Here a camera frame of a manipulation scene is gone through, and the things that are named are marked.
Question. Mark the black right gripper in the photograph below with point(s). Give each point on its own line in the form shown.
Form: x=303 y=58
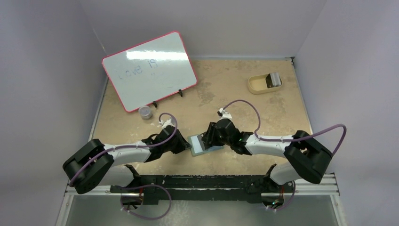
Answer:
x=211 y=135

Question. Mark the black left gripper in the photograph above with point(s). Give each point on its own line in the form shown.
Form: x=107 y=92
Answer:
x=182 y=145

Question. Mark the teal leather card holder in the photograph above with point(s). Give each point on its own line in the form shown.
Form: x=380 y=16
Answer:
x=198 y=147

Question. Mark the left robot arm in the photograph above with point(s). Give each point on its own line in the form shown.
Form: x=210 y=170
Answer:
x=88 y=167

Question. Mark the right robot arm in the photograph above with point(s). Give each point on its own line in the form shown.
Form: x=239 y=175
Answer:
x=306 y=159

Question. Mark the stack of cards in tray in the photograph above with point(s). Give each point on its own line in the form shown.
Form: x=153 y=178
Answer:
x=273 y=80

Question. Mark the small silver tin can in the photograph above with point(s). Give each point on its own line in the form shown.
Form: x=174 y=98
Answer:
x=145 y=112

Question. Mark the beige oval tray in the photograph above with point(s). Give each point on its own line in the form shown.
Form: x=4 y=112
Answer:
x=257 y=85

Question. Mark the pink framed whiteboard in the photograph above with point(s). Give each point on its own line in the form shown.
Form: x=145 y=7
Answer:
x=150 y=71

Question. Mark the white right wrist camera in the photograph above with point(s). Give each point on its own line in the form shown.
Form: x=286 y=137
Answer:
x=223 y=114

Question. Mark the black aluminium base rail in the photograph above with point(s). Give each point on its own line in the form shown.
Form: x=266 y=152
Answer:
x=248 y=188

